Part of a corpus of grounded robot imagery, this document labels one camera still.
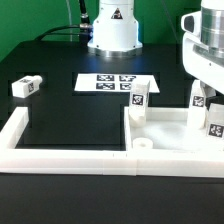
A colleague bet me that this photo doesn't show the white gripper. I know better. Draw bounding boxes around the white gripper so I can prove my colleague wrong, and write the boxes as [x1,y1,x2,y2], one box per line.
[182,32,224,106]

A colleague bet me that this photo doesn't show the white square tabletop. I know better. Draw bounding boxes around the white square tabletop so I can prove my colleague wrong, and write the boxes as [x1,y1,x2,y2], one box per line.
[124,107,221,151]

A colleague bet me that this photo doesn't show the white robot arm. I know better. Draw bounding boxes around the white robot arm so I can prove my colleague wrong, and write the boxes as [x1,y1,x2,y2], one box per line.
[88,0,224,104]

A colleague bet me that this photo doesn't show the white U-shaped fence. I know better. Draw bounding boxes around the white U-shaped fence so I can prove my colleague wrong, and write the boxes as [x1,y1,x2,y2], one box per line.
[0,107,224,178]

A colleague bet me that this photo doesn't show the white marker sheet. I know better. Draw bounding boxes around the white marker sheet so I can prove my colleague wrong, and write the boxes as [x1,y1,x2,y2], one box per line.
[74,73,160,93]

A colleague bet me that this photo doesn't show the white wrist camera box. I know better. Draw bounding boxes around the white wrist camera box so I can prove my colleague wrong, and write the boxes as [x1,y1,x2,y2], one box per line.
[181,11,201,36]

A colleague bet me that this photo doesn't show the black cable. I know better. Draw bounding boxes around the black cable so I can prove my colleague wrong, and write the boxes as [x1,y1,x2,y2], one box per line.
[34,0,93,42]

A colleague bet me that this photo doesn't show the grey thin cable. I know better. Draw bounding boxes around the grey thin cable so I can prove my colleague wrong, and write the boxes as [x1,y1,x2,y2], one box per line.
[65,0,74,42]

